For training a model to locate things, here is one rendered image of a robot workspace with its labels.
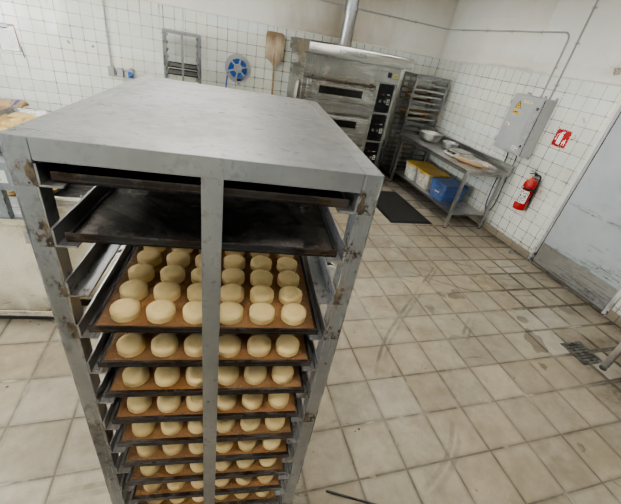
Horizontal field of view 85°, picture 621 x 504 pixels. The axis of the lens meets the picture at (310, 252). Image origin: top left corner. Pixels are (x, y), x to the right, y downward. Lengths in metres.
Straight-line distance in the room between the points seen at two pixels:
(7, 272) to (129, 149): 2.42
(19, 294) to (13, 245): 0.39
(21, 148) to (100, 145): 0.09
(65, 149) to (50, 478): 1.97
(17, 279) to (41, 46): 4.35
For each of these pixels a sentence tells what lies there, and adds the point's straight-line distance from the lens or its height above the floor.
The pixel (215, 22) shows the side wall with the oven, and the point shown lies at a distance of 6.25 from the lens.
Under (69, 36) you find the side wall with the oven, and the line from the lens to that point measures 6.51.
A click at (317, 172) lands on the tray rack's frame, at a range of 0.48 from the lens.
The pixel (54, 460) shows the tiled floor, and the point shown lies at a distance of 2.37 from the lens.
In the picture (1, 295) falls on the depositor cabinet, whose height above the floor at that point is 0.26.
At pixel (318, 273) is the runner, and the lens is 0.68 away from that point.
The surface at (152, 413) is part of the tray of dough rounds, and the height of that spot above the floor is 1.22.
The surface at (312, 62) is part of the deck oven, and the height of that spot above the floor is 1.74.
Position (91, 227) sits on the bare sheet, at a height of 1.67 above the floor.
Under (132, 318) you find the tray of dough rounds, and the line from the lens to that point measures 0.70.
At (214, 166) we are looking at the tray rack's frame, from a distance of 0.48.
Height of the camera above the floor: 1.96
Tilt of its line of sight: 31 degrees down
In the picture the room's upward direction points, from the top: 11 degrees clockwise
